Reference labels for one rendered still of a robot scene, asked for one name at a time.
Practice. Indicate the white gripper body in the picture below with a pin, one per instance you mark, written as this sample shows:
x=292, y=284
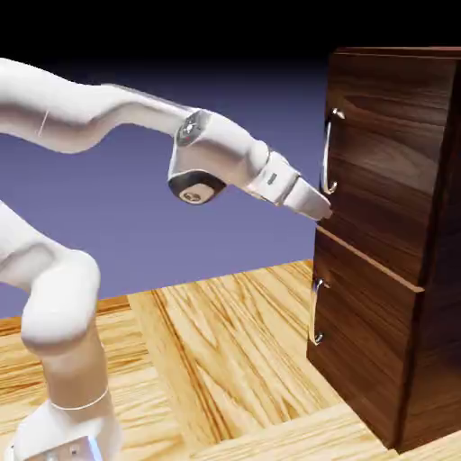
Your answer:
x=306, y=200

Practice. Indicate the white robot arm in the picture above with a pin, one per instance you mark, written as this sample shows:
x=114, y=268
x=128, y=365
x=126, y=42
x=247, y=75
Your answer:
x=216, y=144

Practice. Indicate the dark wood cabinet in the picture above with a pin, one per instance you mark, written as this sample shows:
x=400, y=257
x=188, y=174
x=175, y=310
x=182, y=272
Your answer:
x=435, y=252

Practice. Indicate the dark wood cabinet door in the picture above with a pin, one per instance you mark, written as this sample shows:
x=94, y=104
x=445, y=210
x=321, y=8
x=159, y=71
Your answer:
x=360, y=342
x=381, y=173

